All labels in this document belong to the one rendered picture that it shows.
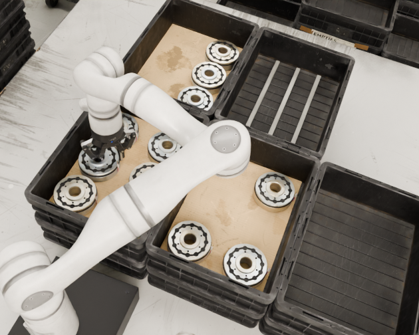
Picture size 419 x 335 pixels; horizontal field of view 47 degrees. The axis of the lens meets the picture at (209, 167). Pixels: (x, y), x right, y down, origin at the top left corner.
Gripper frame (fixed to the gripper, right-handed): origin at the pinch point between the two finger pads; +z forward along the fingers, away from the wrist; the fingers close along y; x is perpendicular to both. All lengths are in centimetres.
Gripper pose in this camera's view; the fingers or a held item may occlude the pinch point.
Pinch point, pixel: (110, 157)
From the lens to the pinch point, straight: 127.8
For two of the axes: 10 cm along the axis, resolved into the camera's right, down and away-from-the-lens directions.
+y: 9.2, -2.8, 2.8
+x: -3.9, -7.9, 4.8
